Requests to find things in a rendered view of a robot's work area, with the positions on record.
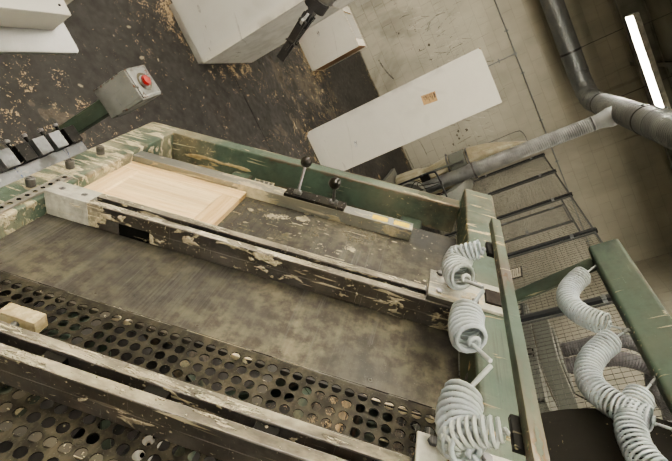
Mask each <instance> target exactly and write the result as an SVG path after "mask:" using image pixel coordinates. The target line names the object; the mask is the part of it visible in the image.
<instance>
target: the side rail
mask: <svg viewBox="0 0 672 461"><path fill-rule="evenodd" d="M172 158H173V159H175V160H179V161H183V162H186V163H190V164H194V165H197V166H201V167H205V168H209V169H212V170H216V171H220V172H224V173H227V174H232V173H233V172H235V171H239V172H242V173H246V174H250V175H252V176H253V180H254V179H255V178H256V179H260V180H264V181H268V182H271V183H275V184H274V186H276V187H280V188H283V189H287V188H288V187H290V188H294V189H297V188H298V185H299V181H300V177H301V174H302V170H303V166H302V165H301V163H300V161H301V160H300V159H296V158H292V157H288V156H284V155H281V154H277V153H273V152H269V151H265V150H261V149H257V148H253V147H250V146H246V145H242V144H238V143H234V142H230V141H226V140H222V139H219V138H215V137H211V136H207V135H203V134H199V133H195V132H192V131H188V130H184V129H179V130H177V131H175V132H173V149H172ZM332 177H338V178H339V179H340V181H341V186H340V187H339V188H338V189H336V197H335V200H339V201H342V202H346V203H347V206H351V207H354V208H358V209H362V210H365V211H369V212H373V213H377V214H380V215H384V216H388V217H392V218H395V219H399V220H400V218H401V216H408V217H411V218H415V219H419V220H421V221H422V226H425V227H429V228H433V229H436V230H440V231H444V232H448V233H451V232H452V230H453V227H454V224H455V221H456V215H457V212H458V209H460V207H459V200H455V199H451V198H447V197H443V196H439V195H435V194H432V193H428V192H424V191H420V190H416V189H412V188H408V187H404V186H401V185H397V184H393V183H389V182H385V181H381V180H377V179H374V178H370V177H366V176H362V175H358V174H354V173H350V172H346V171H343V170H339V169H335V168H331V167H327V166H323V165H319V164H315V163H312V165H311V166H310V167H308V168H306V171H305V174H304V178H303V182H302V185H301V189H300V190H302V191H305V192H309V193H313V194H316V195H320V196H324V197H328V198H332V194H333V189H331V188H330V187H329V184H328V182H329V180H330V179H331V178H332Z"/></svg>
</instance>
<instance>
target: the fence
mask: <svg viewBox="0 0 672 461"><path fill-rule="evenodd" d="M133 161H135V162H138V163H142V164H146V165H149V166H153V167H157V168H160V169H164V170H168V171H171V172H175V173H179V174H182V175H186V176H190V177H193V178H197V179H201V180H205V181H208V182H212V183H216V184H219V185H223V186H227V187H230V188H234V189H238V190H241V191H245V192H246V197H249V198H253V199H256V200H260V201H264V202H267V203H271V204H275V205H278V206H282V207H286V208H289V209H293V210H297V211H300V212H304V213H308V214H311V215H315V216H319V217H322V218H326V219H329V220H333V221H337V222H340V223H344V224H348V225H351V226H355V227H359V228H362V229H366V230H370V231H373V232H377V233H381V234H384V235H388V236H392V237H395V238H399V239H403V240H406V241H409V240H410V236H411V233H412V229H413V223H410V222H407V221H403V220H399V219H395V218H392V217H388V216H384V215H380V214H377V213H373V212H369V211H365V210H362V209H358V208H354V207H351V206H347V205H346V207H345V209H344V211H339V210H335V209H332V208H328V207H324V206H320V205H317V204H313V203H309V202H306V201H302V200H298V199H294V198H291V197H287V196H284V192H285V191H286V190H287V189H283V188H280V187H276V186H272V185H268V184H265V183H261V182H257V181H253V180H250V179H246V178H242V177H239V176H235V175H231V174H227V173H224V172H220V171H216V170H212V169H209V168H205V167H201V166H197V165H194V164H190V163H186V162H183V161H179V160H175V159H171V158H168V157H164V156H160V155H156V154H153V153H149V152H145V151H140V152H138V153H136V154H134V155H133ZM373 214H374V215H378V216H382V217H386V218H388V222H384V221H380V220H377V219H373V218H372V216H373ZM394 220H397V221H401V222H404V223H408V224H410V227H409V228H406V227H403V226H399V225H395V224H394Z"/></svg>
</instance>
